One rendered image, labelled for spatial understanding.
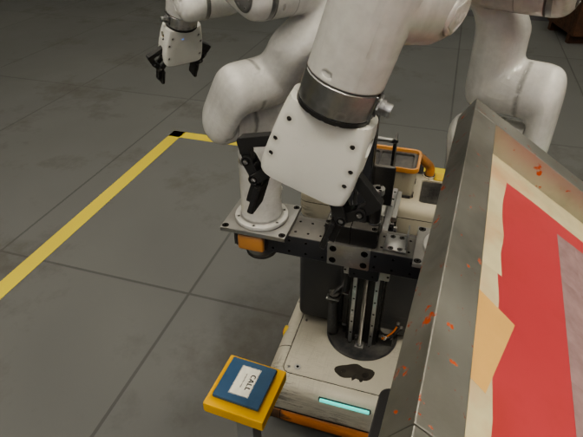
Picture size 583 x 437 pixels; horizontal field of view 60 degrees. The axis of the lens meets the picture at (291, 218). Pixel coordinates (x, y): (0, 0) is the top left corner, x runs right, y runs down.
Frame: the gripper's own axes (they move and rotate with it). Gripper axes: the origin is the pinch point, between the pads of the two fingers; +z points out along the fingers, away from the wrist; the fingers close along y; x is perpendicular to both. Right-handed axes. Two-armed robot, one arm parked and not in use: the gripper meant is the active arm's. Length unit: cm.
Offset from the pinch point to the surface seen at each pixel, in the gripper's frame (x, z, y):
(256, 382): -13, 53, -3
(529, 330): 4.9, -4.3, -26.3
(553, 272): -7.7, -3.4, -30.0
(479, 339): 10.7, -5.8, -20.7
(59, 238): -130, 200, 144
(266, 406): -9, 54, -7
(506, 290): 1.7, -5.1, -23.4
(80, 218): -150, 200, 146
